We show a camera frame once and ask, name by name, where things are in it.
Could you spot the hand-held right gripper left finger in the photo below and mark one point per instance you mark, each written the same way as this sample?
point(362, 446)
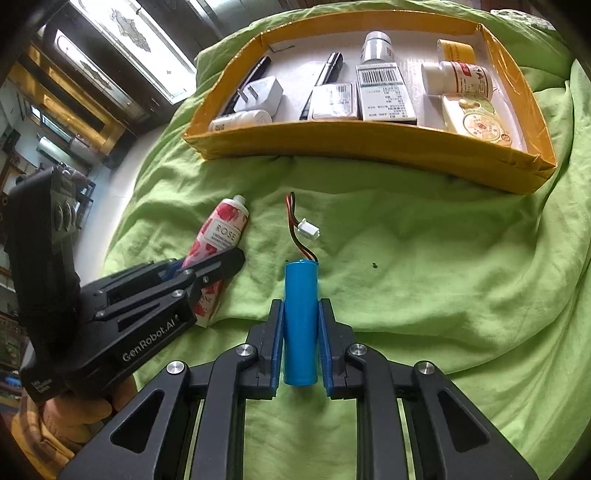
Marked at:
point(277, 341)

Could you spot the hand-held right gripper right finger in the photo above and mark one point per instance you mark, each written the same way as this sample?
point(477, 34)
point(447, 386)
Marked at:
point(323, 346)

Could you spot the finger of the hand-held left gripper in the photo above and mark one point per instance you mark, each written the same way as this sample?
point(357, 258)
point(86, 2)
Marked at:
point(217, 267)
point(152, 272)

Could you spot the rose hand cream tube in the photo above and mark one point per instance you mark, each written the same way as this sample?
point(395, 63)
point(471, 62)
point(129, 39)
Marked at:
point(221, 226)

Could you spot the small white bottle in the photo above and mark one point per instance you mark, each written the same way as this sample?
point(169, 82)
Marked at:
point(242, 121)

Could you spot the white USB charger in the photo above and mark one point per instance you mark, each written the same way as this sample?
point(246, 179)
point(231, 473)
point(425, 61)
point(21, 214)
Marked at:
point(263, 94)

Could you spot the black marker yellow end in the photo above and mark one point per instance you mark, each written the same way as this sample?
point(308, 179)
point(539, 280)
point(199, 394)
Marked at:
point(256, 71)

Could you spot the yellow cardboard box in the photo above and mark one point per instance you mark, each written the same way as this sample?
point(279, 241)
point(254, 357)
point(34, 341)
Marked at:
point(415, 152)

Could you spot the black pen purple end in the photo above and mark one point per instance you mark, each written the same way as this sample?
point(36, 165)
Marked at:
point(328, 69)

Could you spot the blue and white carton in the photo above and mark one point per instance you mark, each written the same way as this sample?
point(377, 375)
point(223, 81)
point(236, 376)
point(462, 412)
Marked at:
point(385, 94)

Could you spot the large white bottle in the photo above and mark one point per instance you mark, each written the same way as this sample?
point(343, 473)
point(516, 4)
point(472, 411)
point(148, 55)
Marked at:
point(377, 46)

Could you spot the white bottle red label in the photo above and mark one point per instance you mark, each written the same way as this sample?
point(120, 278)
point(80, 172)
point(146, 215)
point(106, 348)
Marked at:
point(461, 78)

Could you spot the yellow jar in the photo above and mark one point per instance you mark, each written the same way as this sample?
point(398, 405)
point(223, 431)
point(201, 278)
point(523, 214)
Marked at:
point(457, 50)

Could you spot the person's left forearm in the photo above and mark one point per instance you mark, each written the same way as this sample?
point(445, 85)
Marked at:
point(27, 429)

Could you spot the person's left hand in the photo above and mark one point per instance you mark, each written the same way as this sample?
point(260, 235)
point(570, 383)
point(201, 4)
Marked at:
point(78, 413)

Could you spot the green blanket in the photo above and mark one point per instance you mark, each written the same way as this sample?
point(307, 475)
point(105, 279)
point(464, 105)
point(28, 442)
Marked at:
point(438, 277)

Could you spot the yellow wooden cabinet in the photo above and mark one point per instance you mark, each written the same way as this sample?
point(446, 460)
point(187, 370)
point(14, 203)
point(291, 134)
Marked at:
point(51, 92)

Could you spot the narrow glass door panel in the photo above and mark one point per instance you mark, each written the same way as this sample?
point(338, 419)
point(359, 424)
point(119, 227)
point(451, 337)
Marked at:
point(92, 69)

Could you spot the arched stained glass door panel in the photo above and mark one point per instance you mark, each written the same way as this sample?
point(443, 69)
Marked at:
point(138, 41)

